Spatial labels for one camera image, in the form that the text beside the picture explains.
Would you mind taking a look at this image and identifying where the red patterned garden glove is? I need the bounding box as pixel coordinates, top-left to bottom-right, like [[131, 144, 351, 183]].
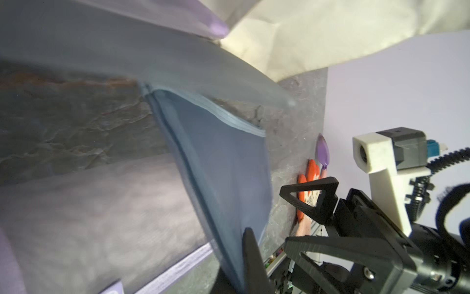
[[295, 159, 320, 236]]

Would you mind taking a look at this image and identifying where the cream canvas tote bag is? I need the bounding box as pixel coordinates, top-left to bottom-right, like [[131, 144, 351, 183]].
[[205, 0, 470, 82]]

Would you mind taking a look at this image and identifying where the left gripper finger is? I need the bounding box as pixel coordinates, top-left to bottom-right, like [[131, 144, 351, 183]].
[[242, 227, 275, 294]]

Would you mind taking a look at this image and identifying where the purple mesh pouch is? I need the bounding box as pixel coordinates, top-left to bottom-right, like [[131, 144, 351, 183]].
[[82, 0, 230, 39]]

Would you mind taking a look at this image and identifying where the blue grey mesh pouch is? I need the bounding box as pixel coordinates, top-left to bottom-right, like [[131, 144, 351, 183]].
[[143, 85, 272, 293]]

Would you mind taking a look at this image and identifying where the dark grey mesh pouch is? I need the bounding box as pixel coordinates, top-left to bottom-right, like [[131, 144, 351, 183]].
[[1, 1, 294, 107]]

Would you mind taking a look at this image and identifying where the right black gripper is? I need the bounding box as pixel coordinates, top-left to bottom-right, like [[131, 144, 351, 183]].
[[284, 189, 470, 294]]

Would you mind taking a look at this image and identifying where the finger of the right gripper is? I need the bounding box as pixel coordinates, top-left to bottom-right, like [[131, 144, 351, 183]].
[[280, 176, 339, 225]]

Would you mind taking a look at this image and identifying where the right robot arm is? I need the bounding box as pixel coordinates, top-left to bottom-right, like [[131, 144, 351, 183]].
[[280, 140, 470, 294]]

